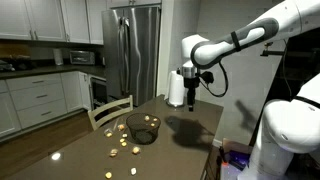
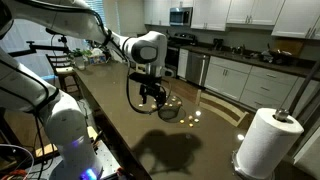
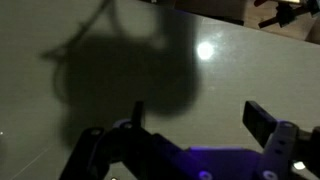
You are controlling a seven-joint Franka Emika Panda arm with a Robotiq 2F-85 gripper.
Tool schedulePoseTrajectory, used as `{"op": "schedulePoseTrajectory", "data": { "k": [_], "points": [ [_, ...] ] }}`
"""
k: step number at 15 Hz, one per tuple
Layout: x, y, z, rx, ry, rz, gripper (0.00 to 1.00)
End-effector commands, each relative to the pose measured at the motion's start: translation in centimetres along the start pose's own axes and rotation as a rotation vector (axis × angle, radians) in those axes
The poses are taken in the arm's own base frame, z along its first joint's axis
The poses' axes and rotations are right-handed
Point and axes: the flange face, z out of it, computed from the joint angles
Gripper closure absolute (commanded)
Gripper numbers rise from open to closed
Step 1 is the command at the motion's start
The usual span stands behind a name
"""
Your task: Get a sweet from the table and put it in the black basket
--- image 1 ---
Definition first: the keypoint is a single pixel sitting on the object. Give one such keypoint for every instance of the white unwrapped sweet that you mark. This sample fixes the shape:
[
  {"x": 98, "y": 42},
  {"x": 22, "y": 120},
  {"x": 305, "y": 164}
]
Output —
[{"x": 133, "y": 171}]

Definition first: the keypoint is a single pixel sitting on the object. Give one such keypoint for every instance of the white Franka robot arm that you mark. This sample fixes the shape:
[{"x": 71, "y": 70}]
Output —
[{"x": 216, "y": 50}]

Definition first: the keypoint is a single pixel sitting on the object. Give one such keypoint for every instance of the white end base cabinet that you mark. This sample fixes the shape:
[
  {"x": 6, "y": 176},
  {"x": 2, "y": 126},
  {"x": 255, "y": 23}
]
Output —
[{"x": 8, "y": 113}]

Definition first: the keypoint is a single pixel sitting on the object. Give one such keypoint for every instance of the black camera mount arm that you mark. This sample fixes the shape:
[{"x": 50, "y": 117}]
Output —
[{"x": 271, "y": 53}]

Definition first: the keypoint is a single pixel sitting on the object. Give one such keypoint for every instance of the small unwrapped sweet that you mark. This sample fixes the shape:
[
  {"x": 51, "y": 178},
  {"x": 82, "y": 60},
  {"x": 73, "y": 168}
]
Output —
[
  {"x": 124, "y": 135},
  {"x": 122, "y": 140},
  {"x": 152, "y": 124},
  {"x": 155, "y": 119},
  {"x": 108, "y": 175},
  {"x": 124, "y": 144}
]

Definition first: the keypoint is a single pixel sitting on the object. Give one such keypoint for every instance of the pile of dishes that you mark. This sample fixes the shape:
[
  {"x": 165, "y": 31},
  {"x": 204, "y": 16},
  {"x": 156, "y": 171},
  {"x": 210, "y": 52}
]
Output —
[{"x": 10, "y": 65}]

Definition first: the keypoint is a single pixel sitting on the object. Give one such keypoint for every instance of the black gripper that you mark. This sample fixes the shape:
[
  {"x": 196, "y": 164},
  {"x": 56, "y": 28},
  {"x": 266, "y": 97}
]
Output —
[{"x": 191, "y": 83}]

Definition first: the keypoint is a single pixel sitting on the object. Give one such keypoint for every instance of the stainless dishwasher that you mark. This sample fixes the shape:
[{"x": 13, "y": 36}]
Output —
[{"x": 99, "y": 91}]

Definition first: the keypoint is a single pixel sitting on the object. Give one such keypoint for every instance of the light wooden chair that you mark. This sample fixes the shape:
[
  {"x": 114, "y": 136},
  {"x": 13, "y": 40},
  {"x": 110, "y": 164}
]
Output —
[{"x": 110, "y": 115}]

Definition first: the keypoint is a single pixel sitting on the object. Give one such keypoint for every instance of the stainless steel refrigerator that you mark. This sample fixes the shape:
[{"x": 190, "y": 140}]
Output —
[{"x": 133, "y": 53}]

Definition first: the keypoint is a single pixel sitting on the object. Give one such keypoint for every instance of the silver toaster oven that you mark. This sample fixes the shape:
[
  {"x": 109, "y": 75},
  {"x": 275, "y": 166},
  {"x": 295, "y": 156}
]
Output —
[{"x": 82, "y": 57}]

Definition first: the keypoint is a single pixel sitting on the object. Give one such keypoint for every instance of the white drawer base cabinet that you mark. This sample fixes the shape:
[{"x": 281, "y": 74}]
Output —
[{"x": 36, "y": 100}]

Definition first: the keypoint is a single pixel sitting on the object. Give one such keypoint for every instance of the white upper cabinet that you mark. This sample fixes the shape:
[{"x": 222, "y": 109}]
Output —
[
  {"x": 83, "y": 20},
  {"x": 46, "y": 18},
  {"x": 13, "y": 18}
]

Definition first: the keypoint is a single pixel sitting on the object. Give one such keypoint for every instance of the dark kitchen countertop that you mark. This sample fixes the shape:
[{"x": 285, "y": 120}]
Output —
[{"x": 50, "y": 70}]

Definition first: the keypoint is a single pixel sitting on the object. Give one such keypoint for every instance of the white paper towel roll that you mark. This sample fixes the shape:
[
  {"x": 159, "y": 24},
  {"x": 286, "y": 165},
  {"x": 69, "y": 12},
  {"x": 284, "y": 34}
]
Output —
[
  {"x": 176, "y": 88},
  {"x": 170, "y": 105}
]

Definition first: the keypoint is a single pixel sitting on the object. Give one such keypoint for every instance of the clear-wrapped small yellow sweet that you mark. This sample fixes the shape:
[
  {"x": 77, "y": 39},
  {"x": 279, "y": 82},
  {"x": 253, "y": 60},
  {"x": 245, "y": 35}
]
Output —
[{"x": 108, "y": 133}]

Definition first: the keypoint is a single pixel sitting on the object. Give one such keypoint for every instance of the white cabinet above refrigerator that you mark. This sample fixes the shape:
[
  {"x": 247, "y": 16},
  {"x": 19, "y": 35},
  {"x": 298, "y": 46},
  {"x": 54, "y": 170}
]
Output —
[{"x": 133, "y": 2}]

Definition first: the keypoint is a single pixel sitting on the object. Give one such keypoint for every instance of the white roll on counter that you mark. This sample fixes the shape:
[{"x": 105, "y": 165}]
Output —
[{"x": 58, "y": 57}]

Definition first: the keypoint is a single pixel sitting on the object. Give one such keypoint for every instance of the white door base cabinet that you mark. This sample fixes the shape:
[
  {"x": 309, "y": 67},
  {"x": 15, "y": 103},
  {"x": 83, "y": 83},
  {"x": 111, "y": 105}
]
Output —
[{"x": 75, "y": 90}]

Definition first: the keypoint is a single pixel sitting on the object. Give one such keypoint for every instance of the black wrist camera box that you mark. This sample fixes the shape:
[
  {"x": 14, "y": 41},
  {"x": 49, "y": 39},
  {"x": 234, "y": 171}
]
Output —
[{"x": 206, "y": 77}]

